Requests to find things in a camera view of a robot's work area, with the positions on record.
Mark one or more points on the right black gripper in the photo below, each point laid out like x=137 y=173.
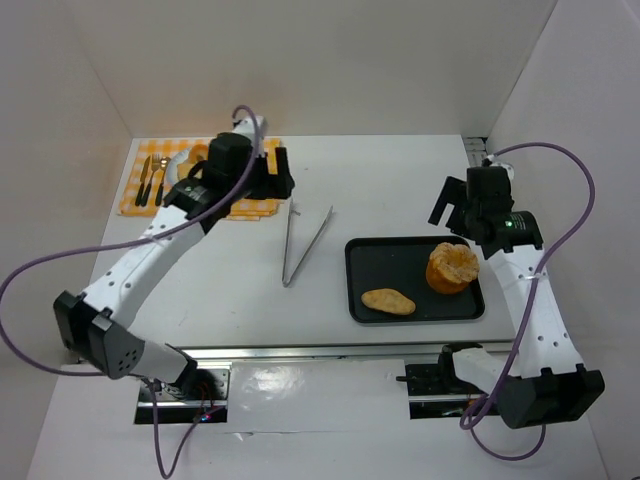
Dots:
x=455 y=211

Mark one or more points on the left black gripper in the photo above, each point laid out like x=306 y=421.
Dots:
x=273 y=177

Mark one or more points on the ring donut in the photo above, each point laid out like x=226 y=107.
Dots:
x=198 y=153

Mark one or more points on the triangular bread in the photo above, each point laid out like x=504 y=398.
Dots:
x=183 y=170

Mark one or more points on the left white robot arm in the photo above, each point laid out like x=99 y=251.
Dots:
x=97 y=323

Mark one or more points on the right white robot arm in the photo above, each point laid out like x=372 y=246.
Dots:
x=544 y=379

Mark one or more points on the oval flat bread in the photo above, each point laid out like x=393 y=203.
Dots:
x=389 y=301

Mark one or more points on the tall sugared pastry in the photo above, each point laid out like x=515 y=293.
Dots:
x=451 y=268

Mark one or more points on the black tray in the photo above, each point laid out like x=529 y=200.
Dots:
x=400 y=263

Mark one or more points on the white plate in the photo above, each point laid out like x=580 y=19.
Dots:
x=173 y=171

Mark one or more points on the yellow checkered cloth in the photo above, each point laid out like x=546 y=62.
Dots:
x=177 y=151

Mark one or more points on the aluminium corner rail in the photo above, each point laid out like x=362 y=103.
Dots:
x=476 y=150

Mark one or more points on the black handled spoon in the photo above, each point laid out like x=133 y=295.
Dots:
x=160 y=189

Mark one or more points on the black handled fork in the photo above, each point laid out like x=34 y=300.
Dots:
x=155 y=163

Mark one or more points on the black handled knife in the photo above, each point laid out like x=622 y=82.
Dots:
x=142 y=179

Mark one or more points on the aluminium front rail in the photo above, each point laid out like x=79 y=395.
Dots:
x=406 y=351

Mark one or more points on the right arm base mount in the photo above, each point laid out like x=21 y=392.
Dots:
x=434 y=391

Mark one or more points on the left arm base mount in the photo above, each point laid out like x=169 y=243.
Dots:
x=206 y=402

